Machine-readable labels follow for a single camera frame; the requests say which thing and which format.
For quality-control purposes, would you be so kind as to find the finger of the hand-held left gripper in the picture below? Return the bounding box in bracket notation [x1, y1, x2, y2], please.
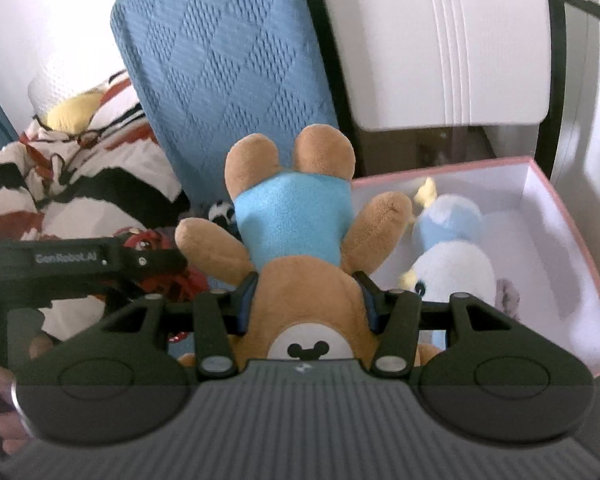
[122, 242, 189, 281]

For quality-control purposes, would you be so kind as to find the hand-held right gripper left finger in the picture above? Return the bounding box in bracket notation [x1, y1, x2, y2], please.
[100, 270, 261, 378]

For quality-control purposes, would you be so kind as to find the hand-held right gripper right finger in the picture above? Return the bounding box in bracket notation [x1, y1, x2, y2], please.
[352, 270, 521, 378]

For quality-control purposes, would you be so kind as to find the red toy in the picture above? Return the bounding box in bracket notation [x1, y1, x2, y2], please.
[122, 227, 211, 306]

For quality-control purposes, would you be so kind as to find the white and blue duck plush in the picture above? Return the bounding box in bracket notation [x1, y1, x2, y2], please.
[402, 177, 498, 306]

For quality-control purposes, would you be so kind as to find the brown teddy bear plush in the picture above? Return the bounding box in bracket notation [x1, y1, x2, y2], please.
[174, 126, 441, 368]

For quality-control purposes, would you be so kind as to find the grey fuzzy plush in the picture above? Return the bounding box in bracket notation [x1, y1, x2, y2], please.
[495, 277, 521, 318]

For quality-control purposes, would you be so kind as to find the pink storage box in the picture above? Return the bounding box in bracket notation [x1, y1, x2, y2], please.
[350, 156, 600, 380]

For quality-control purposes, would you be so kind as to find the black and white plush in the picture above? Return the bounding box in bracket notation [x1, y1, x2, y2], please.
[207, 200, 241, 238]

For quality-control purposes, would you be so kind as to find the striped duvet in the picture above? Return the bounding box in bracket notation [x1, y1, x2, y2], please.
[0, 72, 191, 341]

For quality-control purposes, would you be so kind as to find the blue knitted blanket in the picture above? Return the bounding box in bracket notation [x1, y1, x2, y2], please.
[110, 0, 341, 216]

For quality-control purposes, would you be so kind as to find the black cable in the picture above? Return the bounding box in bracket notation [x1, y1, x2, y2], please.
[562, 0, 600, 33]

